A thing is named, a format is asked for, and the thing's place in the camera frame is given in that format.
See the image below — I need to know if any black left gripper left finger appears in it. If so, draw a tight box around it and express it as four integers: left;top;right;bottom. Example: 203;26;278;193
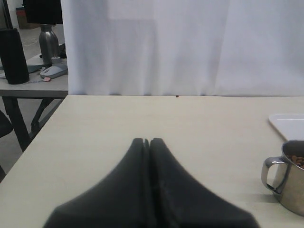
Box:
44;138;149;228

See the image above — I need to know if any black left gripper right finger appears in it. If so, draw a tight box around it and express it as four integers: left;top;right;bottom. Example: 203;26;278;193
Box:
149;138;259;228

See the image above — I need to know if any black cylindrical speaker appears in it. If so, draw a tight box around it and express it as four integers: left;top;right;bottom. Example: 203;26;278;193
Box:
0;28;29;85

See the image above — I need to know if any black monitor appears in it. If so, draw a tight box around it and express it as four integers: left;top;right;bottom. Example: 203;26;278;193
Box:
23;0;63;25

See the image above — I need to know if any steel mug with kibble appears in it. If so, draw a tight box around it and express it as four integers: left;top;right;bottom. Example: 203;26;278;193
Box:
261;140;304;216

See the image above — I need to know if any grey side desk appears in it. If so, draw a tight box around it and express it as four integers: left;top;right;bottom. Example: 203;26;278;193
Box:
0;71;68;151

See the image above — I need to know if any white curtain backdrop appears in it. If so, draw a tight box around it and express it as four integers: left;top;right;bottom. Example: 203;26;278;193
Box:
61;0;304;96

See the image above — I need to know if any white plastic tray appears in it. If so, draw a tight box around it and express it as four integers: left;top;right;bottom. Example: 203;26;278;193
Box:
268;114;304;141

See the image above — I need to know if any silver metal bottle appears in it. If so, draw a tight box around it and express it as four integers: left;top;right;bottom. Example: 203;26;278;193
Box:
38;24;59;65

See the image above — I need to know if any grey computer mouse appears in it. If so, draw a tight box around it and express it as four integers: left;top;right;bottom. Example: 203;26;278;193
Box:
40;64;68;79

